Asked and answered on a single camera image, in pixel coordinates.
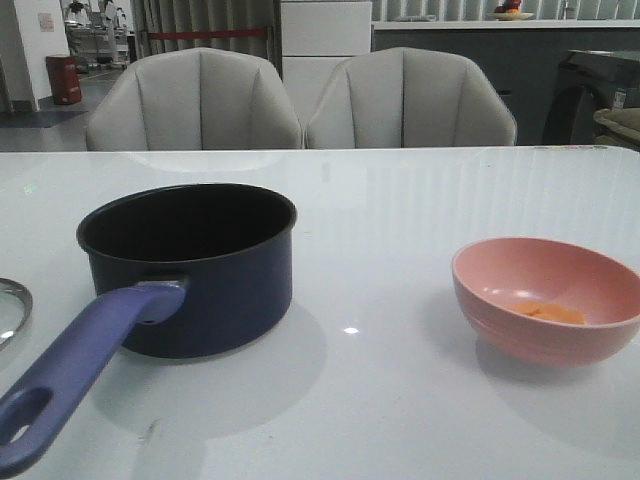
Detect dark blue saucepan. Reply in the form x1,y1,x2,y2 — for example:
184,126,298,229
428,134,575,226
1,183,297,478

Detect right grey upholstered chair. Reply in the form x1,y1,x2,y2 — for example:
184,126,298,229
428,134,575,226
305,47,517,149

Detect left grey upholstered chair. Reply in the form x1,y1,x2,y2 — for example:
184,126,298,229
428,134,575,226
85,47,303,151

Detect white cabinet column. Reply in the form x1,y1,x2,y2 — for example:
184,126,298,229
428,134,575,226
280,1,372,124

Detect grey curtain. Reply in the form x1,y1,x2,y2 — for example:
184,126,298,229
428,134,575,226
131,0,282,71

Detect beige cushion at right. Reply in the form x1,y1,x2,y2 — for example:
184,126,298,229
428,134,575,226
593,108,640,152

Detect pink plastic bowl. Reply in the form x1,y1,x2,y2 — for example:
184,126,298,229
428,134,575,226
451,237,639,367

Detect fruit plate on counter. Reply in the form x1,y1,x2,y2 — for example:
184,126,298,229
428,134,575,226
488,0,534,21

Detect red barrier belt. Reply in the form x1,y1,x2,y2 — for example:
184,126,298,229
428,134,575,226
147,27,269,41

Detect grey upholstered chair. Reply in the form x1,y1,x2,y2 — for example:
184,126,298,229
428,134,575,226
85,47,303,151
305,47,517,149

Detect grey kitchen counter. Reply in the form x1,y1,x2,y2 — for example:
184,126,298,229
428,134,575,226
372,20,639,145

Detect red waste bin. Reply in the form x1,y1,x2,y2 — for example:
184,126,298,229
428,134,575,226
45,54,82,105

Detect orange ham slices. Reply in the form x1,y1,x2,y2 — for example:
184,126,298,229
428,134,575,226
510,301,585,325

